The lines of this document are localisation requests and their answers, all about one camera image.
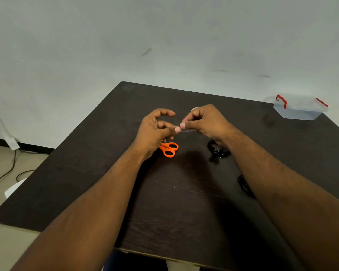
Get person's left hand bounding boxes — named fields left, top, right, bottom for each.
left=131, top=108, right=182, bottom=161

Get person's right hand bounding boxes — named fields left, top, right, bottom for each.
left=180, top=104, right=238, bottom=147

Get orange handled scissors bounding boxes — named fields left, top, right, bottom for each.
left=158, top=142, right=179, bottom=158

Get black wired earphones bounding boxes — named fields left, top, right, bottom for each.
left=206, top=139, right=232, bottom=164
left=237, top=174, right=257, bottom=199

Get clear plastic box red latches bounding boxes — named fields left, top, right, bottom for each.
left=272, top=93, right=329, bottom=121

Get person's left forearm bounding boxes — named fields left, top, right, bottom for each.
left=11, top=145, right=146, bottom=271

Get person's right forearm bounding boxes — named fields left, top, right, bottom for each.
left=223, top=129, right=339, bottom=271

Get black skirting board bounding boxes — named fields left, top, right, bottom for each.
left=0, top=137, right=55, bottom=155

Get dark blue trousers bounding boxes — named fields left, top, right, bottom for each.
left=103, top=250, right=204, bottom=271

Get white curved floor object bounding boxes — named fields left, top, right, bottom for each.
left=4, top=177, right=27, bottom=199

